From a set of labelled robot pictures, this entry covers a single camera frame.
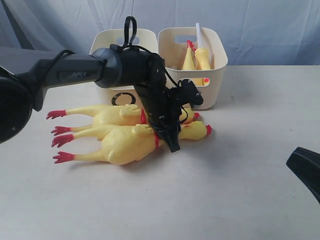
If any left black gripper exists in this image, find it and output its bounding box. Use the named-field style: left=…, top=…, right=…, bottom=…
left=134, top=53, right=181, bottom=153

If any whole yellow rubber chicken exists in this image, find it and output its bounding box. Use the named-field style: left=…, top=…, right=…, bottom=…
left=45, top=103, right=201, bottom=136
left=51, top=120, right=213, bottom=167

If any legless yellow rubber chicken body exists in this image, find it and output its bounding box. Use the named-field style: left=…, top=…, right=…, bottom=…
left=181, top=40, right=200, bottom=71

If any chicken head with white tube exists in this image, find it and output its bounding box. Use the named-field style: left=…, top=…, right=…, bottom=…
left=194, top=22, right=211, bottom=71

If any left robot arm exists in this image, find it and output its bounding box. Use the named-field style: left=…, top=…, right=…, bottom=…
left=0, top=45, right=181, bottom=152

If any cream bin marked X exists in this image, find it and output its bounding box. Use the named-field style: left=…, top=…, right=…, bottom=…
left=158, top=27, right=228, bottom=110

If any cream bin marked O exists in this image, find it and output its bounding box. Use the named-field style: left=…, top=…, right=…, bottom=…
left=90, top=28, right=158, bottom=107

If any blue-grey backdrop curtain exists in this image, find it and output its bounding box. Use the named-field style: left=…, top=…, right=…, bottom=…
left=0, top=0, right=320, bottom=65

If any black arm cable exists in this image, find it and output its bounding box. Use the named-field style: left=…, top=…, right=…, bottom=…
left=34, top=15, right=196, bottom=126

